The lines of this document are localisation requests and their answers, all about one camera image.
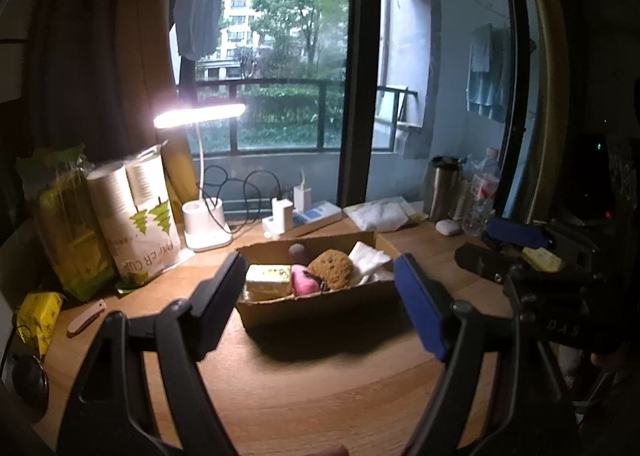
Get hanging light blue clothes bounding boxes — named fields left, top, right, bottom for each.
left=466, top=23, right=512, bottom=124

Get white power strip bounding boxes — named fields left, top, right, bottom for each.
left=261, top=202, right=343, bottom=239

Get tan curtain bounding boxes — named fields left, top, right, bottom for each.
left=117, top=0, right=201, bottom=217

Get clear water bottle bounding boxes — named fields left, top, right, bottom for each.
left=462, top=156, right=501, bottom=237

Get yellow sponge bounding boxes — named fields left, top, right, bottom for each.
left=522, top=247, right=563, bottom=273

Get balcony railing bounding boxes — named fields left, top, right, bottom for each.
left=192, top=77, right=420, bottom=157

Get black charging cable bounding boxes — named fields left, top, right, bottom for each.
left=201, top=165, right=283, bottom=233

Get green yellow plastic package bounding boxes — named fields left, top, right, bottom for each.
left=16, top=145, right=118, bottom=301

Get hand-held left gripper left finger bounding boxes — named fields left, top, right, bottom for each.
left=56, top=251, right=249, bottom=456

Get black window frame post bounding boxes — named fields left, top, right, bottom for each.
left=337, top=0, right=383, bottom=209

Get white plug with pointed top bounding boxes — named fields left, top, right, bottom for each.
left=293, top=168, right=312, bottom=211

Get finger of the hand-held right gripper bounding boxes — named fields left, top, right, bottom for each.
left=454, top=243, right=606, bottom=287
left=481, top=217, right=601, bottom=259

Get paper cup package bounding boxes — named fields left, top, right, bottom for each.
left=86, top=143, right=196, bottom=287

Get yellow tissue pack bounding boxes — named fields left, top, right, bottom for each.
left=16, top=291, right=66, bottom=357

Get torn cardboard box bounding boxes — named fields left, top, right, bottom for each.
left=234, top=231, right=403, bottom=343

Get pink fluffy pad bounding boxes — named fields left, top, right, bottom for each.
left=291, top=264, right=321, bottom=297

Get white desk lamp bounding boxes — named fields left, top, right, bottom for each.
left=152, top=103, right=247, bottom=253

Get black round case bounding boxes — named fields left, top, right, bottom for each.
left=0, top=351, right=51, bottom=424

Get brown sponge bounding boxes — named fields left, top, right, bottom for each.
left=307, top=249, right=353, bottom=291

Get steel tumbler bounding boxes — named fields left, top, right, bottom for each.
left=424, top=156, right=463, bottom=223

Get hanging grey shirt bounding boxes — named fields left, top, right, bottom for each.
left=171, top=0, right=224, bottom=61

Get white charger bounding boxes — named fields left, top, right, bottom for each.
left=271, top=197, right=294, bottom=237

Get white pouch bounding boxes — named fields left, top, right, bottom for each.
left=344, top=198, right=416, bottom=231

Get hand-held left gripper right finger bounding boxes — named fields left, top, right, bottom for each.
left=393, top=252, right=586, bottom=456

